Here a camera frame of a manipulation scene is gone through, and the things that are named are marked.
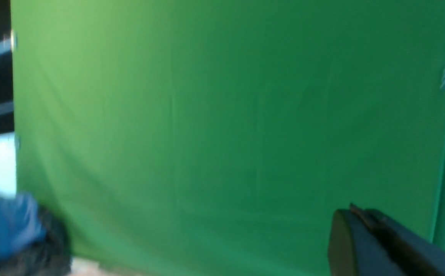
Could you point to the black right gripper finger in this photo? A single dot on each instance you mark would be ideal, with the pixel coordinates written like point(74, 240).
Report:
point(367, 242)

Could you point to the green backdrop cloth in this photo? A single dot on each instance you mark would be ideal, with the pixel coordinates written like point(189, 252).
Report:
point(217, 137)

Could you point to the dark gray crumpled garment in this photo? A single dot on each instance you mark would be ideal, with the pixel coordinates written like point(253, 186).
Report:
point(49, 257)

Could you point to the blue crumpled garment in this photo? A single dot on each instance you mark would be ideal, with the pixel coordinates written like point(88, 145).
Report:
point(20, 225)

